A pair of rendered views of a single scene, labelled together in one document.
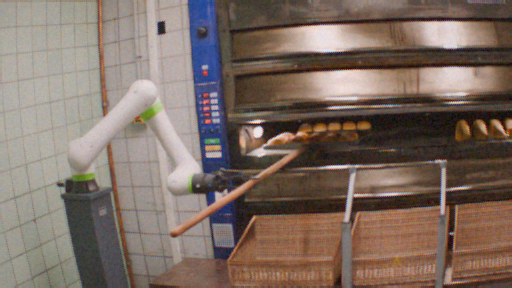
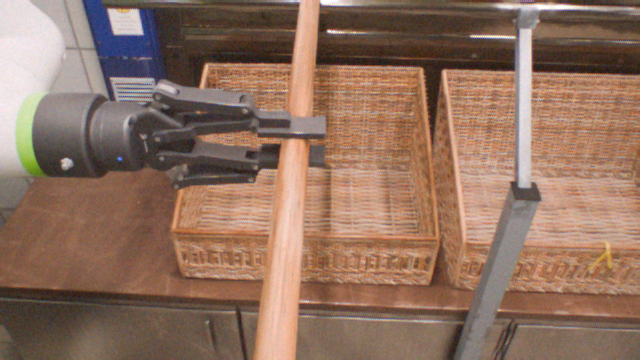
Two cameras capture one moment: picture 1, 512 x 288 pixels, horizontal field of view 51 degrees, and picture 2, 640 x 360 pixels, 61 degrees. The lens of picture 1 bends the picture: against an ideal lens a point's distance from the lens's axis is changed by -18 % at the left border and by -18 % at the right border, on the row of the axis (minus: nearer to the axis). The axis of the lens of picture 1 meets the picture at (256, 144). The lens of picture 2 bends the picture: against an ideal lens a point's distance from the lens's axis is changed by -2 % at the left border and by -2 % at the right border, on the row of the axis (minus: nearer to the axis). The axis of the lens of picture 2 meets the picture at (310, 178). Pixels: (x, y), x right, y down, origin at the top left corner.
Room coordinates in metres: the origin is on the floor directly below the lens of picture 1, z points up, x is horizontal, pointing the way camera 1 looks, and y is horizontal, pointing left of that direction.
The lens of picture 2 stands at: (2.26, 0.15, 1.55)
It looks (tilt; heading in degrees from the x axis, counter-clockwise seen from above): 41 degrees down; 343
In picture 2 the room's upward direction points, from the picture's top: straight up
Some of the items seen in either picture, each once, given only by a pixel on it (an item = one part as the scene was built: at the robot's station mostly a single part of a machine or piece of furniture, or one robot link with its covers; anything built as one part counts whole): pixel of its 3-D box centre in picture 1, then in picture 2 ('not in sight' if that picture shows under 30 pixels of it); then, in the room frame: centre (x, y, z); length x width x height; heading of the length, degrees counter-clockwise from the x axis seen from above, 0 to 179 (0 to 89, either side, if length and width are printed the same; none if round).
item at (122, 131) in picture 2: (217, 183); (147, 137); (2.76, 0.18, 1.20); 0.09 x 0.07 x 0.08; 71
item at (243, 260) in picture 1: (292, 249); (309, 165); (3.21, -0.13, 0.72); 0.56 x 0.49 x 0.28; 71
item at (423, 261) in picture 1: (399, 244); (564, 175); (3.00, -0.69, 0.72); 0.56 x 0.49 x 0.28; 71
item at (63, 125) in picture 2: (201, 183); (82, 133); (2.79, 0.25, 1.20); 0.12 x 0.06 x 0.09; 161
